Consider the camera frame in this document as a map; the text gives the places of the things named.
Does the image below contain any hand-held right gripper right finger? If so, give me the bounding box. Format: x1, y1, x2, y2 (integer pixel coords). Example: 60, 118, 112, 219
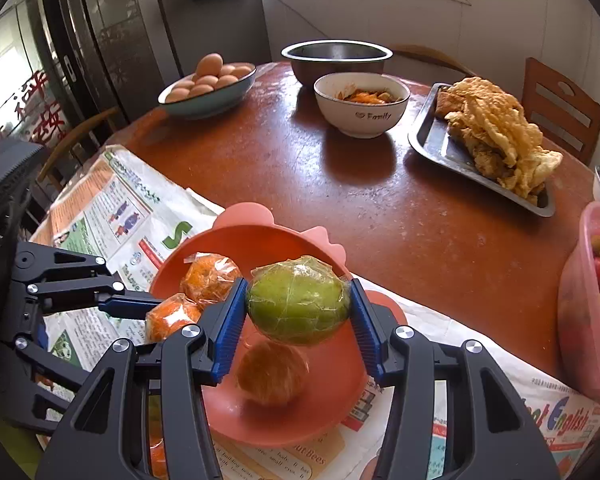
349, 277, 563, 480

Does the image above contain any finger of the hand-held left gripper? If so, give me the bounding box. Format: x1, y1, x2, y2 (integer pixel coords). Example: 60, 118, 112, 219
10, 241, 164, 322
0, 336, 98, 435

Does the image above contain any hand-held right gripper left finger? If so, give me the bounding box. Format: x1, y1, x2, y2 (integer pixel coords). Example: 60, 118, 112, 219
34, 277, 251, 480

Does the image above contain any orange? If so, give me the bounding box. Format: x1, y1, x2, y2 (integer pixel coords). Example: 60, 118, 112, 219
147, 435, 170, 480
236, 342, 310, 407
145, 294, 203, 343
180, 254, 243, 311

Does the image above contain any green citrus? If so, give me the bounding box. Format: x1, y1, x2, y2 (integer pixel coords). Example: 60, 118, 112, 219
247, 256, 352, 346

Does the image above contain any orange plastic fruit plate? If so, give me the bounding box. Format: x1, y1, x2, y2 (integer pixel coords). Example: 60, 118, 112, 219
149, 202, 408, 448

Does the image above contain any glass door with red lettering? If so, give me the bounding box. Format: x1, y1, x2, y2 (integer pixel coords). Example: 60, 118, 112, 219
0, 10, 66, 151

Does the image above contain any curved-back wooden chair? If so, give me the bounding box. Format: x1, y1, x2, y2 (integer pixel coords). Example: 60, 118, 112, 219
390, 45, 478, 78
37, 106, 123, 196

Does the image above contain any printed newspaper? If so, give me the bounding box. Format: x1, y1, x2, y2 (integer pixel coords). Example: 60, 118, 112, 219
30, 145, 600, 480

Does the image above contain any stainless steel refrigerator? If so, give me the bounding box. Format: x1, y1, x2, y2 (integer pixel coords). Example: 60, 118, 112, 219
40, 0, 181, 126

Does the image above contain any metal baking tray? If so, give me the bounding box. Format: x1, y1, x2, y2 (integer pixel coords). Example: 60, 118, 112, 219
408, 82, 557, 218

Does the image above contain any pink plastic container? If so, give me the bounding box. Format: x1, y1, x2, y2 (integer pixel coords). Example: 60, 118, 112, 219
557, 201, 600, 408

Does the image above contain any white ceramic bowl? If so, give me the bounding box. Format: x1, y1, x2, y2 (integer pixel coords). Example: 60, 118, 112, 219
313, 72, 411, 139

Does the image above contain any teal enamel bowl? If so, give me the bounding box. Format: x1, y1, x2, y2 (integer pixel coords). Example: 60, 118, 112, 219
158, 63, 257, 120

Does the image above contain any orange cooked food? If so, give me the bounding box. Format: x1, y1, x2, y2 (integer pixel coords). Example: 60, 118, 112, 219
332, 87, 393, 104

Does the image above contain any pile of brown eggs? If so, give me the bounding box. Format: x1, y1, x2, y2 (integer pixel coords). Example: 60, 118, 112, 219
164, 53, 253, 103

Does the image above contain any pile of fried dough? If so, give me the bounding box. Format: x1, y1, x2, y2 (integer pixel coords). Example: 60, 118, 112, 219
435, 76, 563, 200

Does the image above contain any stainless steel bowl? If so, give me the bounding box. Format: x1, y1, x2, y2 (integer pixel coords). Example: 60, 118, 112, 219
281, 40, 394, 87

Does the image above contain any wooden slatted chair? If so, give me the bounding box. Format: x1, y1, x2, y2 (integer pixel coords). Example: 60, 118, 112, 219
521, 57, 600, 166

